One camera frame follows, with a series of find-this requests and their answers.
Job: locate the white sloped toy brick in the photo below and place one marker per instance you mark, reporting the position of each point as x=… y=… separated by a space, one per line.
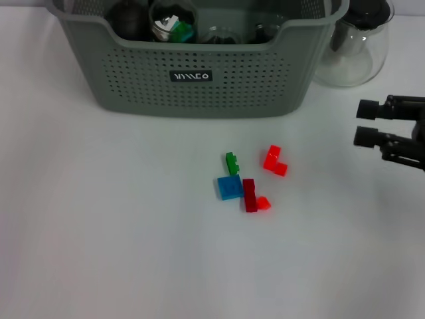
x=172 y=20

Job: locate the green toy brick with side studs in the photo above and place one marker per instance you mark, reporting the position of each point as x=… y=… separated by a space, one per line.
x=231 y=163

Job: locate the large orange-red toy brick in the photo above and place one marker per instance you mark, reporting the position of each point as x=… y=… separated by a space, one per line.
x=272 y=157

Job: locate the small orange-red square toy brick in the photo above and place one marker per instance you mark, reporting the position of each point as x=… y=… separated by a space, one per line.
x=281 y=169

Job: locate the dark clay teapot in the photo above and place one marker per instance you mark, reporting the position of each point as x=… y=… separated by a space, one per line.
x=127 y=20

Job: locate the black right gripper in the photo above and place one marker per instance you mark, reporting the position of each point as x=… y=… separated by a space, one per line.
x=420 y=131

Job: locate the blue square toy plate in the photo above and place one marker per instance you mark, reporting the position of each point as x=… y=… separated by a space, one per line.
x=229 y=187

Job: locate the dark red long toy brick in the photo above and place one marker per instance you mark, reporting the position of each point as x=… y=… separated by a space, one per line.
x=249 y=195

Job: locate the grey-green perforated storage bin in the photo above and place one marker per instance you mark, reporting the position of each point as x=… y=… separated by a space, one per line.
x=199 y=96

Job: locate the small orange-red rounded toy brick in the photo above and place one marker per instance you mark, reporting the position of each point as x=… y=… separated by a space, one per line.
x=264 y=202

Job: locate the glass carafe with black lid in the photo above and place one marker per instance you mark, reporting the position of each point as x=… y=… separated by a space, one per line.
x=358 y=60

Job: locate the cyan square toy plate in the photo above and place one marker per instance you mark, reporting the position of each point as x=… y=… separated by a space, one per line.
x=187 y=34

